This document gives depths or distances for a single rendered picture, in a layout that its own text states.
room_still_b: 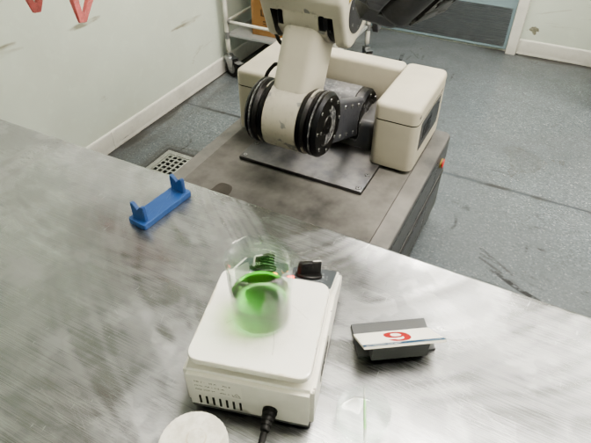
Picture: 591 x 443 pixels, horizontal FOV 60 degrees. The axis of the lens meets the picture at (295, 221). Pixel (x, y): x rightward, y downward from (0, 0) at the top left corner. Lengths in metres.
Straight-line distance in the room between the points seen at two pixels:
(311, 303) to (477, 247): 1.42
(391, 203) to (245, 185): 0.41
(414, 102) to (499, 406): 1.01
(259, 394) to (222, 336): 0.07
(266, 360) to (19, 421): 0.27
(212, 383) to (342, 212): 0.92
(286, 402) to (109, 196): 0.48
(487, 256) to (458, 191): 0.37
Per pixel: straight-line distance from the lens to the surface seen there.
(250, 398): 0.53
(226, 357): 0.50
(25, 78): 2.08
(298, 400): 0.51
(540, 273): 1.89
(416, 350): 0.60
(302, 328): 0.51
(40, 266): 0.77
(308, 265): 0.60
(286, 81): 1.31
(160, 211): 0.79
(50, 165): 0.96
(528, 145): 2.54
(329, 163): 1.54
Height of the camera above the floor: 1.25
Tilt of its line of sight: 41 degrees down
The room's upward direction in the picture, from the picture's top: straight up
